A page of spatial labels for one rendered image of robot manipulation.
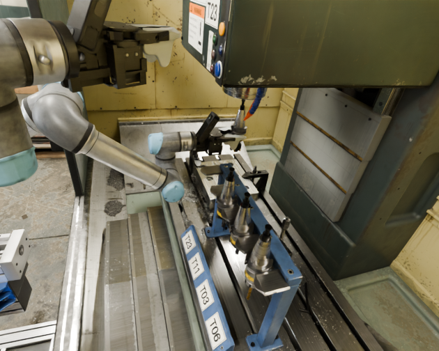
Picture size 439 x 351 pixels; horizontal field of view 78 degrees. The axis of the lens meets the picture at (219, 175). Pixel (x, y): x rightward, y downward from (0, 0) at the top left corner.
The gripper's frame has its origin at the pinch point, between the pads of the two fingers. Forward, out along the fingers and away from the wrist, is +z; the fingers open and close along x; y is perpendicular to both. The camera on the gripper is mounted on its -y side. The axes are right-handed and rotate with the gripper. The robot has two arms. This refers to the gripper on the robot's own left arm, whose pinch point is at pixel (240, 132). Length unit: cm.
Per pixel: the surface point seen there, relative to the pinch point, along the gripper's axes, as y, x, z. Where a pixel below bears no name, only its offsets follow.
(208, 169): 4.8, 15.9, -17.9
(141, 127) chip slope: 42, -98, -30
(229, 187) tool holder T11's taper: -1.1, 33.9, -18.0
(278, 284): 5, 61, -17
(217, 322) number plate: 31, 53, -25
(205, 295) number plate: 32, 44, -26
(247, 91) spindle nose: -18.9, 7.6, -3.6
